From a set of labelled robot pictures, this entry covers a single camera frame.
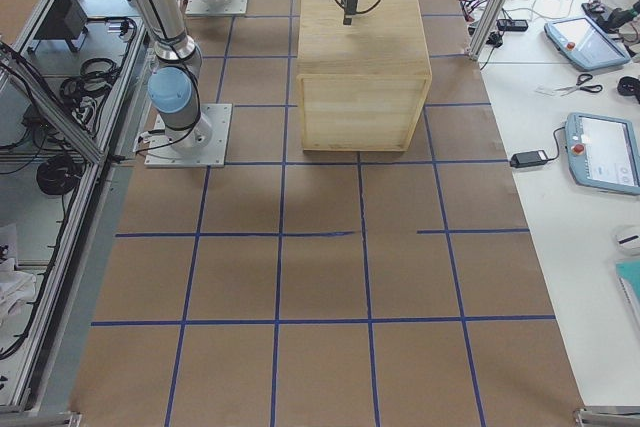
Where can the light wooden drawer cabinet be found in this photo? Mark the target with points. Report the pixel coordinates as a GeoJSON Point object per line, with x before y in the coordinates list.
{"type": "Point", "coordinates": [362, 86]}

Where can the far teach pendant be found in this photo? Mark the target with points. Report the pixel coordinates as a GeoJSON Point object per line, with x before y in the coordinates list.
{"type": "Point", "coordinates": [584, 44]}

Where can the teach pendant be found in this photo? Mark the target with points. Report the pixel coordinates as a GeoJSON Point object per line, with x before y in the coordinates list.
{"type": "Point", "coordinates": [603, 153]}
{"type": "Point", "coordinates": [584, 44]}

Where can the black power adapter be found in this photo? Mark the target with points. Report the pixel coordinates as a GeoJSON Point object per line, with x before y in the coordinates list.
{"type": "Point", "coordinates": [528, 159]}

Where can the near teach pendant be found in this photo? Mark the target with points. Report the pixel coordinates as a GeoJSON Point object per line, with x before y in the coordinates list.
{"type": "Point", "coordinates": [603, 153]}

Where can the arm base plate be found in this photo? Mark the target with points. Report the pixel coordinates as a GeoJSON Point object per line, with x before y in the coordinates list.
{"type": "Point", "coordinates": [204, 146]}
{"type": "Point", "coordinates": [216, 8]}

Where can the aluminium frame post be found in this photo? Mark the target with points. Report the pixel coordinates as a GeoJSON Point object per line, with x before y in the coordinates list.
{"type": "Point", "coordinates": [495, 2]}

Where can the black handled scissors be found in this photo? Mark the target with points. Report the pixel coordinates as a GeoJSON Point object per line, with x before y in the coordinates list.
{"type": "Point", "coordinates": [582, 83]}

